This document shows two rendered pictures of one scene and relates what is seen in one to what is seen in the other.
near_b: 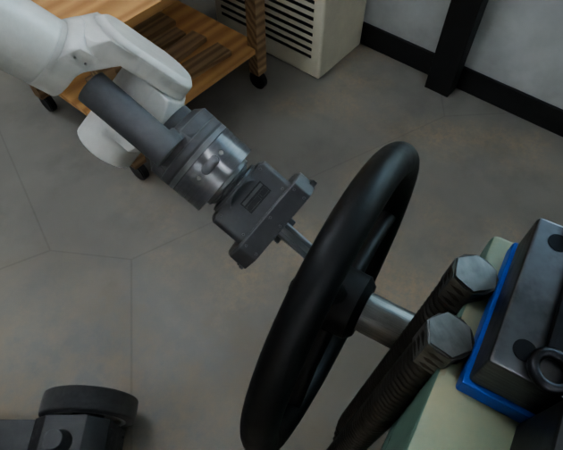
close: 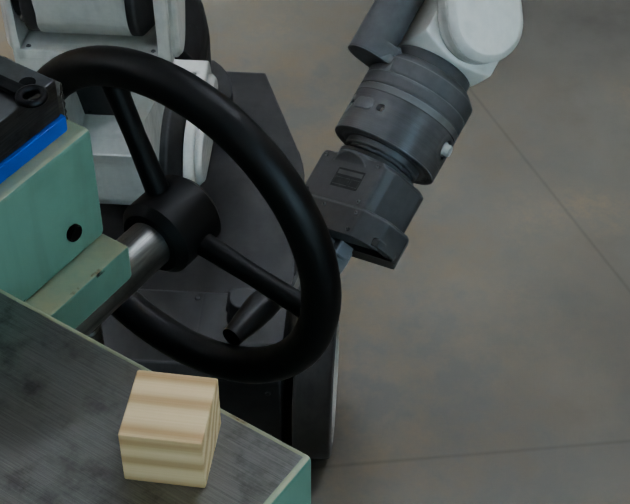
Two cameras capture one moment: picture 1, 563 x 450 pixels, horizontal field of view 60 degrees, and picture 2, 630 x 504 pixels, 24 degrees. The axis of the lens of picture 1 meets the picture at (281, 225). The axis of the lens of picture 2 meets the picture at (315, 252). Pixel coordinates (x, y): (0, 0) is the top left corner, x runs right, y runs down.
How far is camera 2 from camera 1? 0.94 m
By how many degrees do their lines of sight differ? 57
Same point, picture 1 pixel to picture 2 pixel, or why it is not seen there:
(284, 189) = (357, 205)
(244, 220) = (322, 180)
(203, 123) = (413, 77)
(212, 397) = not seen: outside the picture
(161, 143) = (362, 34)
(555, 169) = not seen: outside the picture
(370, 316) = (131, 228)
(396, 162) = (209, 105)
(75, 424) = (269, 332)
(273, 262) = not seen: outside the picture
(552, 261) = (12, 75)
